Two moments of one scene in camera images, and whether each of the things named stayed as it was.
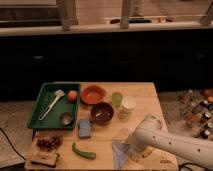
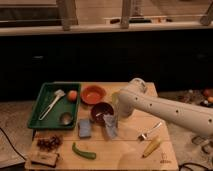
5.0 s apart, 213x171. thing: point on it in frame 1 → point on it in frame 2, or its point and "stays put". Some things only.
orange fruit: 72,95 stays put
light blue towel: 120,151 → 111,125
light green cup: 116,99 stays put
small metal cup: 66,118 stays put
